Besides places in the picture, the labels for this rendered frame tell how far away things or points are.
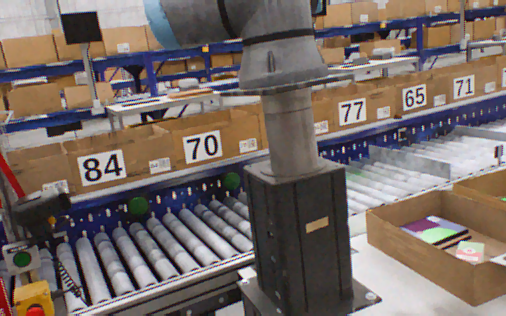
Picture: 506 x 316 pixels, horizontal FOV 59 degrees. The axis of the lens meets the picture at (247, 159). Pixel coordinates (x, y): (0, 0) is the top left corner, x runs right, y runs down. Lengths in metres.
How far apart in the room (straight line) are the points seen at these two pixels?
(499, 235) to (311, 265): 0.58
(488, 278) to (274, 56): 0.66
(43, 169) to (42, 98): 4.27
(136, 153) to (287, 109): 0.95
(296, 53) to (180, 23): 0.25
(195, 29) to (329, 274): 0.60
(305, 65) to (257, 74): 0.09
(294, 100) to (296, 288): 0.40
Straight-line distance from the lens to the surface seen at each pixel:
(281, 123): 0.92
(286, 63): 0.88
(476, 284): 1.09
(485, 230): 1.41
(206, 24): 0.94
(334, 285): 1.06
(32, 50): 6.22
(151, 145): 1.77
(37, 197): 1.07
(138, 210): 1.73
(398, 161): 2.07
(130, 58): 6.30
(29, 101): 5.98
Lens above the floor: 1.36
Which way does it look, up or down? 15 degrees down
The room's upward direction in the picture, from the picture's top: 7 degrees counter-clockwise
